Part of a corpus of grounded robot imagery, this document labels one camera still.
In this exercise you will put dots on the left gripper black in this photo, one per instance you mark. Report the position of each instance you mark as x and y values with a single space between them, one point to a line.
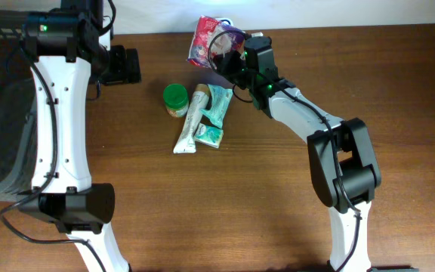
122 72

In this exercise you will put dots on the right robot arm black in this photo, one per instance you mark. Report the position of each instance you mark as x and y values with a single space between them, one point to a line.
343 167

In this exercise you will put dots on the white tube package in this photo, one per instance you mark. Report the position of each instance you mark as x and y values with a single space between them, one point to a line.
200 99

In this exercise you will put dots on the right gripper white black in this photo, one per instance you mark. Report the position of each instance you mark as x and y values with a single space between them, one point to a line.
226 70

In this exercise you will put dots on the teal pouch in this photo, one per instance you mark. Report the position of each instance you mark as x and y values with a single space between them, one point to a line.
220 100

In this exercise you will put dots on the grey plastic basket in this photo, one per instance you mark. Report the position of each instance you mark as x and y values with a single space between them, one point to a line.
17 110

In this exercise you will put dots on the green lid jar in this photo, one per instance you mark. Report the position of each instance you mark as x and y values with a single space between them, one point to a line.
176 100

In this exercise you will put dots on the red purple tissue pack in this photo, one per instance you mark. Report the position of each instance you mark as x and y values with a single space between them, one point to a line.
213 37

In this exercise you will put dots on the green white pocket tissue pack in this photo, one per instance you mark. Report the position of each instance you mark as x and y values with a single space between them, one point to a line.
208 135

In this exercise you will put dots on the white barcode scanner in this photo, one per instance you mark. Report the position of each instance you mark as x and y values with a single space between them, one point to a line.
225 20

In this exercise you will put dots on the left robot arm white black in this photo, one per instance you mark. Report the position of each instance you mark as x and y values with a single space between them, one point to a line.
68 49

